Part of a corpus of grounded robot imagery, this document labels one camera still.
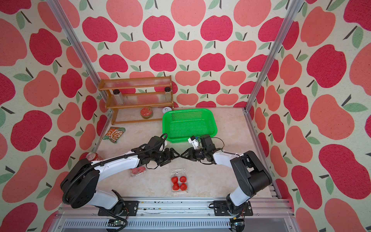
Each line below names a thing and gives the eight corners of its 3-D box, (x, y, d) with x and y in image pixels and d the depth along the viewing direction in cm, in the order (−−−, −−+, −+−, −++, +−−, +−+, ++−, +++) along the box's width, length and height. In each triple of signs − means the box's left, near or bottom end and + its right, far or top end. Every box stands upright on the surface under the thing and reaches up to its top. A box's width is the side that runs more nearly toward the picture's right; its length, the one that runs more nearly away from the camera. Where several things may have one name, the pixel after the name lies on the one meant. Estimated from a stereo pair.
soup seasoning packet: (103, 139, 105) (102, 137, 102) (114, 127, 112) (112, 124, 109) (115, 143, 102) (114, 141, 100) (125, 130, 110) (124, 128, 107)
